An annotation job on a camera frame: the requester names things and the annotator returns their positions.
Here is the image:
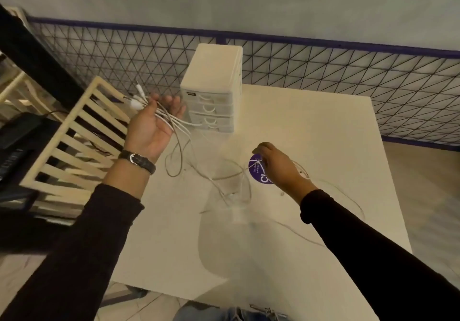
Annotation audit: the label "person's left hand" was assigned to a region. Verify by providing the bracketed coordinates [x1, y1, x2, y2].
[123, 93, 187, 164]

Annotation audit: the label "person's right hand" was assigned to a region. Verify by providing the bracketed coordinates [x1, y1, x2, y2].
[252, 142, 319, 205]

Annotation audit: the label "bundle of white cables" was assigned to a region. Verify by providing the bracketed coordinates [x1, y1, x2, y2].
[124, 82, 366, 248]

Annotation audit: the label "person's left forearm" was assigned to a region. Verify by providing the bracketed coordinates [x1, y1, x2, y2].
[0, 159, 157, 321]

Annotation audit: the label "person's right forearm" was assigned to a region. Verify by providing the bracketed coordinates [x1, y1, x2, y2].
[280, 185, 460, 321]

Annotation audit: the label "round purple sticker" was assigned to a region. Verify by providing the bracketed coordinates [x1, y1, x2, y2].
[248, 153, 274, 186]

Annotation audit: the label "white plastic drawer organizer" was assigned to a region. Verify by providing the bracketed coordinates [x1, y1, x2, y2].
[180, 43, 244, 134]

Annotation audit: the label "black beam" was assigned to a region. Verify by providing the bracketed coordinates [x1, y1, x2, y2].
[0, 4, 88, 107]

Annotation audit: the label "black electronic device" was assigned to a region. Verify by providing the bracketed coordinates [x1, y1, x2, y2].
[0, 112, 62, 203]

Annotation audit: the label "blue jeans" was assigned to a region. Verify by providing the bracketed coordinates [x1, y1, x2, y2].
[172, 301, 290, 321]

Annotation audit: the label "black strap wristwatch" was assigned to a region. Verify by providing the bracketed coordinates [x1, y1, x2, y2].
[118, 150, 157, 176]

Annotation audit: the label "purple-framed wire mesh fence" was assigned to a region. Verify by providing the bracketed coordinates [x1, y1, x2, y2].
[27, 16, 460, 151]

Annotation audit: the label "cream wooden slatted frame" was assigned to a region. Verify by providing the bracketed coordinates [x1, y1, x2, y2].
[19, 76, 132, 221]

